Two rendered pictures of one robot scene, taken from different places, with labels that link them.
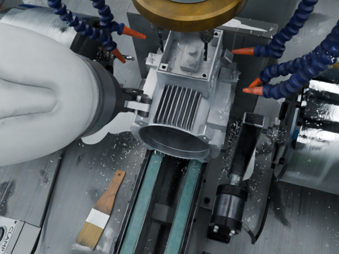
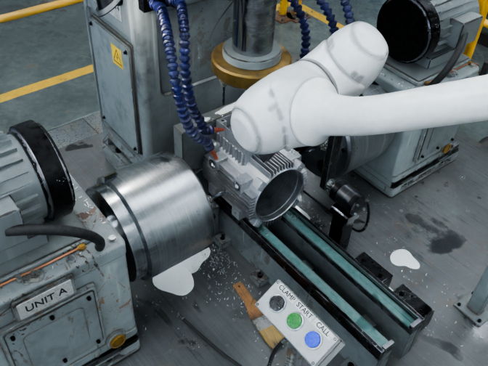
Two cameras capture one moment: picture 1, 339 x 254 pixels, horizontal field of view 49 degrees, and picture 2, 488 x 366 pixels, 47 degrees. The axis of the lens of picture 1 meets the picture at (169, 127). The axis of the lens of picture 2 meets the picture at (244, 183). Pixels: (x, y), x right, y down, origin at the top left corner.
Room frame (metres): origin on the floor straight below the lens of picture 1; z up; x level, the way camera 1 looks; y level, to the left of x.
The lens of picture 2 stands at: (-0.08, 0.95, 1.96)
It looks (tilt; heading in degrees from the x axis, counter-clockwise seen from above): 42 degrees down; 296
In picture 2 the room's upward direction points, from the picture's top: 4 degrees clockwise
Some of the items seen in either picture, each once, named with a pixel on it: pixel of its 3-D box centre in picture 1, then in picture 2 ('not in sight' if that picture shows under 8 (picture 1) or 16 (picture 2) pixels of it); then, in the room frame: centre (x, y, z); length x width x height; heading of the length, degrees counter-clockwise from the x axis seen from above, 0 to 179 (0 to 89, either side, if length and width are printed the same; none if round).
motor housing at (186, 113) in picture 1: (186, 102); (253, 173); (0.39, -0.04, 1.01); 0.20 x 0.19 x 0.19; 157
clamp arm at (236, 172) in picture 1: (243, 152); (333, 148); (0.22, -0.12, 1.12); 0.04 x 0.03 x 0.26; 157
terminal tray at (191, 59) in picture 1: (190, 61); (246, 136); (0.42, -0.06, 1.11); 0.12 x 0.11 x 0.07; 157
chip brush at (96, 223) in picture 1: (103, 207); (257, 313); (0.24, 0.19, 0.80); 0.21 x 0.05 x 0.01; 150
